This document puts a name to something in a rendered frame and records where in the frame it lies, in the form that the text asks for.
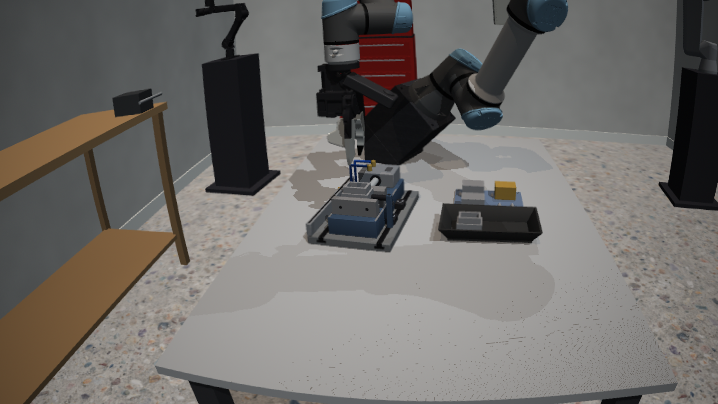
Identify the yellow block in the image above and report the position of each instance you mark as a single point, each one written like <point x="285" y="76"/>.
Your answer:
<point x="505" y="190"/>

